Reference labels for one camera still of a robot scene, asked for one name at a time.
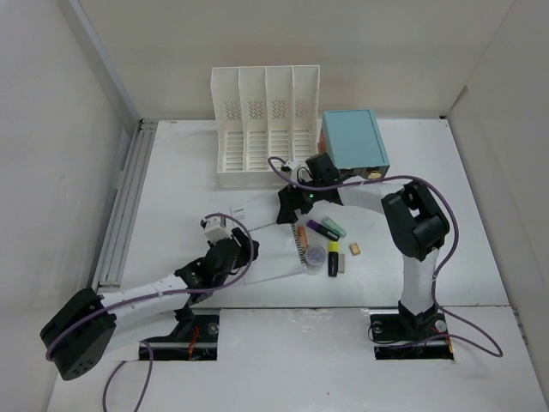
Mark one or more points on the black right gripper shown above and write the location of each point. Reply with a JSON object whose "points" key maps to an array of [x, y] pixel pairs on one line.
{"points": [[289, 201]]}

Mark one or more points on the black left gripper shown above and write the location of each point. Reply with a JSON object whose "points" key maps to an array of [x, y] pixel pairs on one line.
{"points": [[245, 248]]}

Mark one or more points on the white spiral notebook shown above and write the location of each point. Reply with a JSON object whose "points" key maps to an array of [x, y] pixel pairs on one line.
{"points": [[280, 254]]}

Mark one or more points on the clear round pin box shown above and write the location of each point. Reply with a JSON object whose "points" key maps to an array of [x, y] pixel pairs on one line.
{"points": [[315, 256]]}

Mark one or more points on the clear drawer gold handle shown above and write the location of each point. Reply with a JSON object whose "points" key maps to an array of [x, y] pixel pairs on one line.
{"points": [[372, 173]]}

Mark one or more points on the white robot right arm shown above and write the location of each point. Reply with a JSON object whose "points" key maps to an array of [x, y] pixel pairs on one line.
{"points": [[416, 223]]}

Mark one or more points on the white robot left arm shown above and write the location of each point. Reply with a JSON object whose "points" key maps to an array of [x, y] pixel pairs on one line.
{"points": [[90, 323]]}

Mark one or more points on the orange highlighter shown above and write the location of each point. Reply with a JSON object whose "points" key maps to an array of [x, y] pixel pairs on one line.
{"points": [[302, 237]]}

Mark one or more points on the purple highlighter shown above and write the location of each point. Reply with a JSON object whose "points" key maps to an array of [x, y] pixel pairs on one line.
{"points": [[322, 230]]}

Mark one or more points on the green highlighter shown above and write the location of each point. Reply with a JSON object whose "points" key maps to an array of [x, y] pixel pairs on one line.
{"points": [[335, 227]]}

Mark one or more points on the yellow highlighter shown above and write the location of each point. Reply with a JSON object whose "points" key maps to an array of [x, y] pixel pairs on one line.
{"points": [[333, 259]]}

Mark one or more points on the grey eraser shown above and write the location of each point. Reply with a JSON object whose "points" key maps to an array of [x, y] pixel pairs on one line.
{"points": [[341, 264]]}

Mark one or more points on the orange drawer box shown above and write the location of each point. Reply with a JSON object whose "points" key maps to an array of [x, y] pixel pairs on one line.
{"points": [[321, 143]]}

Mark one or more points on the small wooden stamp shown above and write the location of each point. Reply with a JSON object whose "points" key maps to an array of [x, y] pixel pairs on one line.
{"points": [[354, 249]]}

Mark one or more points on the blue drawer box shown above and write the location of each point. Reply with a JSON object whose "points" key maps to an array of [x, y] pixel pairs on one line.
{"points": [[353, 141]]}

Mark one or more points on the white plastic file organizer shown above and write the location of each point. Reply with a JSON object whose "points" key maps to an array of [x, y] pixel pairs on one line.
{"points": [[263, 111]]}

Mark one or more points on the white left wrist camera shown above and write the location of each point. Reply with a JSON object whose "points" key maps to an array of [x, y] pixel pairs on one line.
{"points": [[214, 229]]}

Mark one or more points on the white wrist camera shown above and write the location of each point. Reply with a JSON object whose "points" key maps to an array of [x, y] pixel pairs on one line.
{"points": [[291, 168], [214, 229]]}

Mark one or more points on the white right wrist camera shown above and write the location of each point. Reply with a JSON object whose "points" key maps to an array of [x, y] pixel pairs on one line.
{"points": [[291, 168]]}

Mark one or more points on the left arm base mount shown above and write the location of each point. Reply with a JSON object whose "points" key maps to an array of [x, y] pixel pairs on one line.
{"points": [[196, 339]]}

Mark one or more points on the aluminium rail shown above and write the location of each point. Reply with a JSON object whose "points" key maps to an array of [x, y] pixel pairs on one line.
{"points": [[114, 248]]}

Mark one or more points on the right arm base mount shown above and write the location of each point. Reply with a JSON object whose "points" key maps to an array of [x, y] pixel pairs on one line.
{"points": [[394, 341]]}

